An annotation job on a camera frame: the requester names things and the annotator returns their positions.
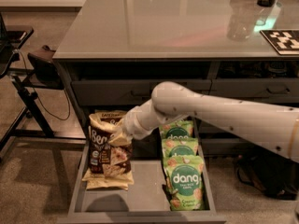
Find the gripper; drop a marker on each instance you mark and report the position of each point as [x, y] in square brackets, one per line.
[130, 125]

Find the brown sea salt chip bag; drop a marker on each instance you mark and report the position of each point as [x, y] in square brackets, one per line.
[108, 166]
[110, 116]

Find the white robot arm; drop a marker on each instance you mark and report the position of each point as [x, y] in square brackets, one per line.
[273, 127]

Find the green dang chip bag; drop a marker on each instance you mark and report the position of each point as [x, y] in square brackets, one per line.
[176, 130]
[178, 147]
[184, 182]

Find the grey top left drawer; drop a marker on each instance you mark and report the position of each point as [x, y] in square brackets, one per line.
[113, 92]

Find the open grey middle drawer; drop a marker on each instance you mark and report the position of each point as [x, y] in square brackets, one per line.
[145, 201]

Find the front green Dang chip bag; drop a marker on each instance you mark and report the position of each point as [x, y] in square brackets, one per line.
[184, 182]

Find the grey right bottom drawer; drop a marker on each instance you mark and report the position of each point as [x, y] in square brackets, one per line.
[225, 146]

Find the grey top right drawer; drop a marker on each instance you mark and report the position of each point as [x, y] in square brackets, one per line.
[265, 90]

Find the black bag on floor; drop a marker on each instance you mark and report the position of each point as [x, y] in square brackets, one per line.
[274, 176]

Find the black chair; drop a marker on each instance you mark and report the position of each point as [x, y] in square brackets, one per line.
[12, 38]

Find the black and white marker tag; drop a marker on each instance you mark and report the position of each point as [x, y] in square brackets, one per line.
[285, 42]

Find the grey counter cabinet frame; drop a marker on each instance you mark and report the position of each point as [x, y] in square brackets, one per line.
[195, 74]

